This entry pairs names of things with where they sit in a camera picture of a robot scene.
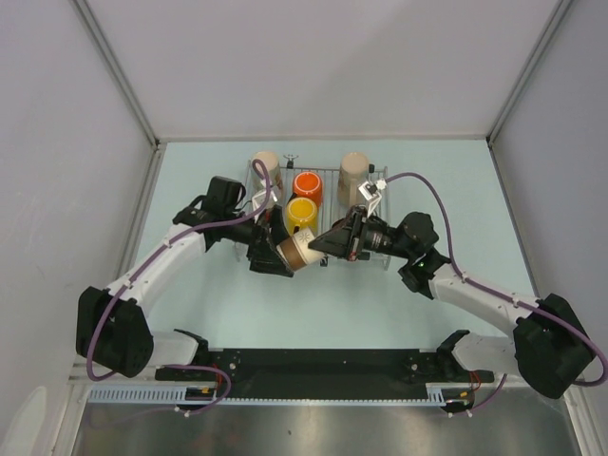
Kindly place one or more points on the slotted cable duct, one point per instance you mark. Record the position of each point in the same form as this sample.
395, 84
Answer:
198, 397

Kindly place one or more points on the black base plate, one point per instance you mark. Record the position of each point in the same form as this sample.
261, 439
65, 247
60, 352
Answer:
333, 375

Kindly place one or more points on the beige patterned mug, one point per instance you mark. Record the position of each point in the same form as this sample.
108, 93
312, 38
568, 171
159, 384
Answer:
353, 171

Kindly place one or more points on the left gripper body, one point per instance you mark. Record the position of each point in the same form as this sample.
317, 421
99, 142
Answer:
260, 227

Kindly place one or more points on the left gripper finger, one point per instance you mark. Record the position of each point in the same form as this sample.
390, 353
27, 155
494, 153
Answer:
277, 226
265, 259

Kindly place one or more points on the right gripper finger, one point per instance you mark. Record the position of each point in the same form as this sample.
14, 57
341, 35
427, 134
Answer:
355, 214
334, 243

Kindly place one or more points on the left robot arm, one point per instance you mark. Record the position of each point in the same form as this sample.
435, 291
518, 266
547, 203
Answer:
112, 327

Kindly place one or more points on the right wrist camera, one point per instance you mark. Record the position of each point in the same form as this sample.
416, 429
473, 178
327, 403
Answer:
372, 193

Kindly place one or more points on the beige floral mug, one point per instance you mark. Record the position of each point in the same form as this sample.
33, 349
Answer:
271, 162

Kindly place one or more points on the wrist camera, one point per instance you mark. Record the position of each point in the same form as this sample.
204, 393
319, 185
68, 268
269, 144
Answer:
372, 193
266, 200

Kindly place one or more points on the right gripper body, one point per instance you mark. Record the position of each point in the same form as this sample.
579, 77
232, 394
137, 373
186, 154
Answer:
373, 237

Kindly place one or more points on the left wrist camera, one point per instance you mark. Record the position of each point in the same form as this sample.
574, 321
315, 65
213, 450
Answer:
266, 200

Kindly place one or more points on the yellow mug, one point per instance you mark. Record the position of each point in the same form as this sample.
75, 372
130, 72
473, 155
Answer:
301, 213

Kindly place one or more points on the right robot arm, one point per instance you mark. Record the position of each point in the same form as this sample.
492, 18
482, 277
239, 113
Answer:
541, 339

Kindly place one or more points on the stainless steel cup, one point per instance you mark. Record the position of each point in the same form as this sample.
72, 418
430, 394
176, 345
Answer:
296, 251

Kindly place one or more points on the dark grey mug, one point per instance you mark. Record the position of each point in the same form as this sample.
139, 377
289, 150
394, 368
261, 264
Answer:
343, 225

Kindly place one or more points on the orange mug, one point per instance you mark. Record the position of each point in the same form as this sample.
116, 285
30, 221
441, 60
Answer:
309, 185

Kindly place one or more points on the metal wire dish rack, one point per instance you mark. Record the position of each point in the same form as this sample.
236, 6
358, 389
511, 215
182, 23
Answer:
331, 209

